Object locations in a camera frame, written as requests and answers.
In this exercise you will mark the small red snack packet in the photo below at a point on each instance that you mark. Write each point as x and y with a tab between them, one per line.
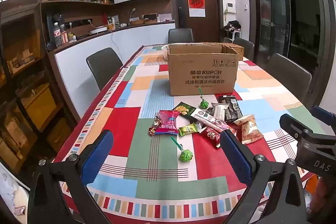
211	136

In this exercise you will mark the colourful patchwork tablecloth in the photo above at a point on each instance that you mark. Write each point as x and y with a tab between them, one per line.
157	174

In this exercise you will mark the long pink white packet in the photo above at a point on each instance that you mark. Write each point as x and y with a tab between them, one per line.
207	118

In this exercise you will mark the glass sliding door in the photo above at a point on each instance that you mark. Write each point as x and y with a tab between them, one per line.
273	8

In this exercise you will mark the person's right hand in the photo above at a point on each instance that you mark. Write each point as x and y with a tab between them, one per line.
323	195

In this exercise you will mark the white counter with dark top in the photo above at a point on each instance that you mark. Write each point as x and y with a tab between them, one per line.
78	53

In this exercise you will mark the small light green packet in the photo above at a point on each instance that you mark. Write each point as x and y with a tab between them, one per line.
188	129

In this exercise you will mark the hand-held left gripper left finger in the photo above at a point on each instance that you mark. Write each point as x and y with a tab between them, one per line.
97	158

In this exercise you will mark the white desk lamp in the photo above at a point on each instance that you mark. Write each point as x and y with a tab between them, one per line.
132	13

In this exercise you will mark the dark brown door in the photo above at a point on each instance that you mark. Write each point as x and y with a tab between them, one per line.
211	19

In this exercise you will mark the rack with dark clothes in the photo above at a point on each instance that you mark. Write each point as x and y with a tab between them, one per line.
233	27

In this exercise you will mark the white basket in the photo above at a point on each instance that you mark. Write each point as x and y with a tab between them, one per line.
165	52

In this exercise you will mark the dark green chip packet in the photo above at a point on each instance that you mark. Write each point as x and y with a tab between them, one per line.
183	109

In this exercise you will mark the white grey snack packet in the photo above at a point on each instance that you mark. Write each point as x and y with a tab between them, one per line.
220	111

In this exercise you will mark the brown cardboard box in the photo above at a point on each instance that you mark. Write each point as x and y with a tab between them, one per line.
202	74

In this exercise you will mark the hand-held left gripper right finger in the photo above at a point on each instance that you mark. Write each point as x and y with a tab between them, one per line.
235	159

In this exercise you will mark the pink snack packet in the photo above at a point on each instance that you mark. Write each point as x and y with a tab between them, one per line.
167	123

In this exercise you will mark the dark grey chair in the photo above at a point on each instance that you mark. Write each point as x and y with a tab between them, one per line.
180	35
245	47
288	74
103	65

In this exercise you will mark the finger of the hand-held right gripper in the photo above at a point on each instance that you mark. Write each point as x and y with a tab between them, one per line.
292	125
324	119

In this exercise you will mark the red and white wall calendar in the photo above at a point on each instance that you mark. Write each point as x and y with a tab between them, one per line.
196	1

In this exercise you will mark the black door lock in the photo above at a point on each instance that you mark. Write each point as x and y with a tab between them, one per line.
180	13

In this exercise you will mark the black seaweed packet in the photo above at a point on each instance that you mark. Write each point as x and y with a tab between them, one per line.
232	108

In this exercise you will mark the white wall intercom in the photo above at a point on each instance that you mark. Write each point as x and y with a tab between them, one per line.
231	8

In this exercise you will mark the black box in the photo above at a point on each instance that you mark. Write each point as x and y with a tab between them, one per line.
150	18

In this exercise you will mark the beige snack packet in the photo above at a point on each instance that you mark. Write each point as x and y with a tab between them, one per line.
249	129

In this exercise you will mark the glass front cabinet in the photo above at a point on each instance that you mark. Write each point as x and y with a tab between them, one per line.
23	69

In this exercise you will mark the green lollipop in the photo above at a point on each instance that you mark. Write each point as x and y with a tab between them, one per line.
185	154
203	103

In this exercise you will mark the clear water bottle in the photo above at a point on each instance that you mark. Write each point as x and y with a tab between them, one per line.
57	36

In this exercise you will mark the red label bottle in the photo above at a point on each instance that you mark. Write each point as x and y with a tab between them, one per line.
64	35

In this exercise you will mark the white tray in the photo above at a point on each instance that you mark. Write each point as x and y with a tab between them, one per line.
98	30

